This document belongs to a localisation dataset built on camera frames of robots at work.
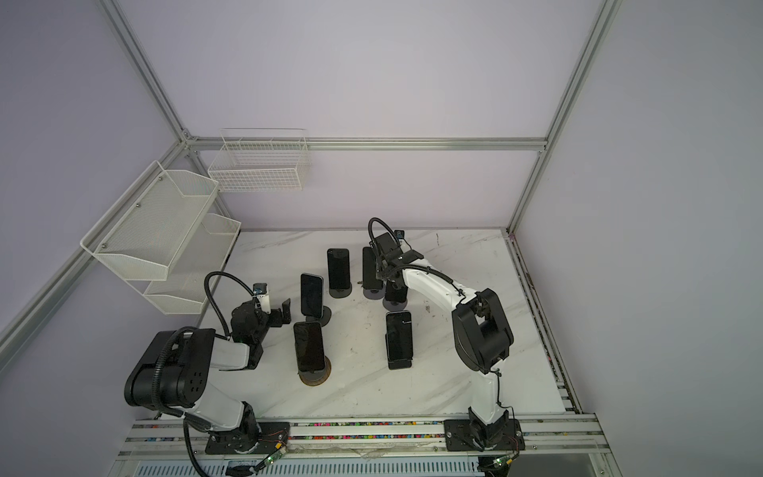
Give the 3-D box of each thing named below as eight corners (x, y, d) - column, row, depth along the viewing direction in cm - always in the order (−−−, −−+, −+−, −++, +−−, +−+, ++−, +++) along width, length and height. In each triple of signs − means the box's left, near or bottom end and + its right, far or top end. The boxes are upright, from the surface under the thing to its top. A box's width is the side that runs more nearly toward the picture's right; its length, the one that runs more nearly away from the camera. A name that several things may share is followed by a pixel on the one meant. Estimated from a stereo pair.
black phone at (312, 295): (306, 325, 95) (294, 298, 83) (311, 301, 101) (300, 273, 89) (326, 325, 95) (317, 299, 83) (330, 301, 101) (321, 273, 89)
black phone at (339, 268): (333, 295, 104) (325, 265, 90) (335, 279, 108) (328, 248, 95) (351, 295, 104) (346, 265, 91) (353, 279, 108) (348, 248, 95)
